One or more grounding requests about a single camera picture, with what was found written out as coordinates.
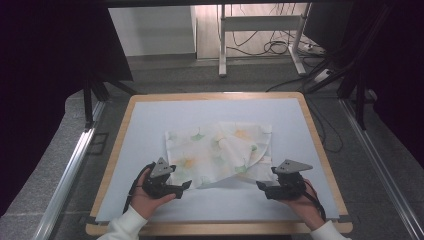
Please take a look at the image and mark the black floor cables bundle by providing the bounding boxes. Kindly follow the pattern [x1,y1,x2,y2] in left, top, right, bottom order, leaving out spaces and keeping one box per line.
[226,3,303,58]

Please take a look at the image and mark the person's right hand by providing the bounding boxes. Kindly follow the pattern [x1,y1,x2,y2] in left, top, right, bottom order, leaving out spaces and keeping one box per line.
[280,179,326,232]

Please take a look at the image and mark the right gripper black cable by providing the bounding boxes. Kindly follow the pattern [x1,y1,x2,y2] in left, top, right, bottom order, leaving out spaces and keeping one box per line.
[301,179,327,223]

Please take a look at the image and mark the black floor plate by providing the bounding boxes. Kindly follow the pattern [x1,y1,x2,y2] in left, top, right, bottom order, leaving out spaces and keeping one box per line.
[87,132,110,156]

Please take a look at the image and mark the white cabinet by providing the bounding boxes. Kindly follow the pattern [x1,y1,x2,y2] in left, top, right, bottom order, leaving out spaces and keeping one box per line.
[108,5,198,58]

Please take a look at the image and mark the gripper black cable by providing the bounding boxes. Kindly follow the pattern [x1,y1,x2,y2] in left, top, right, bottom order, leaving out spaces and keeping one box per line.
[122,162,156,214]
[301,179,327,223]

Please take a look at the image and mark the black curtain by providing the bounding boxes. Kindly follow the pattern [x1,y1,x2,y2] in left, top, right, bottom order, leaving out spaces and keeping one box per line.
[346,0,424,169]
[0,0,134,218]

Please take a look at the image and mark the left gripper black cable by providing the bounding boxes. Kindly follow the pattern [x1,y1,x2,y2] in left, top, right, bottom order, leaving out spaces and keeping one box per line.
[122,162,156,214]

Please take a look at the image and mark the aluminium floor rail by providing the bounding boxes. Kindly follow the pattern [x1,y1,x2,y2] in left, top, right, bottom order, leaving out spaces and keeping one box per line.
[338,98,424,240]
[33,101,107,240]

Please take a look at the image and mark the thin black floor cable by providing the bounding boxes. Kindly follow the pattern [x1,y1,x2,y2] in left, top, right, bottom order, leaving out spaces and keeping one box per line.
[306,96,344,154]

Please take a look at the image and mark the black metal stand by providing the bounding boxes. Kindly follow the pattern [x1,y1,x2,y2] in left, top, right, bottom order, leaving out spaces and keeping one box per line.
[304,3,391,131]
[83,71,138,129]

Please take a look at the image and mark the white power strip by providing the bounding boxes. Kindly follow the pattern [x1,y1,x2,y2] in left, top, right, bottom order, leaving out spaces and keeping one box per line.
[313,68,335,84]
[301,43,326,55]

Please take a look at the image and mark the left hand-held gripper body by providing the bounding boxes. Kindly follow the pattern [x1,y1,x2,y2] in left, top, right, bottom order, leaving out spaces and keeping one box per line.
[141,157,184,200]

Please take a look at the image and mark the white metal desk frame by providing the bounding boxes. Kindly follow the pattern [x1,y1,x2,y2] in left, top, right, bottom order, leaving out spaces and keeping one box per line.
[218,3,313,78]

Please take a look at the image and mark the white leaf print pillowcase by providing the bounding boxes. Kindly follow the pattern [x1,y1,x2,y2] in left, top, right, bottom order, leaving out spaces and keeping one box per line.
[164,121,274,190]

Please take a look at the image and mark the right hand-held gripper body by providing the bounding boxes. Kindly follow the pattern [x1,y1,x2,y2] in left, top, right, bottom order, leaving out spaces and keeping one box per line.
[266,159,314,201]

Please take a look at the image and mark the wooden table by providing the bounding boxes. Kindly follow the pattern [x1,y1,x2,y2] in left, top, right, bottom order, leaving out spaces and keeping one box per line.
[85,92,354,237]

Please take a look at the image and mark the person's left hand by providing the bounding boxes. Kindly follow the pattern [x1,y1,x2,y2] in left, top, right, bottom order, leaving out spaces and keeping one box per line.
[129,168,177,221]

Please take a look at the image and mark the pale blue table mat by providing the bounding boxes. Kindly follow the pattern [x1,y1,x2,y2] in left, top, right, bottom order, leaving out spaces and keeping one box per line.
[95,97,340,224]

